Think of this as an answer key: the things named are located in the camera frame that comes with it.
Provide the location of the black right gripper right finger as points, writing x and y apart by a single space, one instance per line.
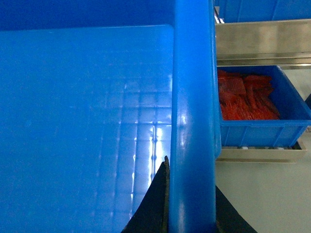
228 220

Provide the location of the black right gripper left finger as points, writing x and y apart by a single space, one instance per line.
152 214

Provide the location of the large blue plastic crate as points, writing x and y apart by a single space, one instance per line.
94 96

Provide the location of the steel roller shelf rack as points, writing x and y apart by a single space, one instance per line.
262 43

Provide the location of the blue bin on upper shelf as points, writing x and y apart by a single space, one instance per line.
233 11

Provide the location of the blue bin with red parts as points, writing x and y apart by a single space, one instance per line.
295 115

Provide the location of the red parts pile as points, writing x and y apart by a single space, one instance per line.
246 96

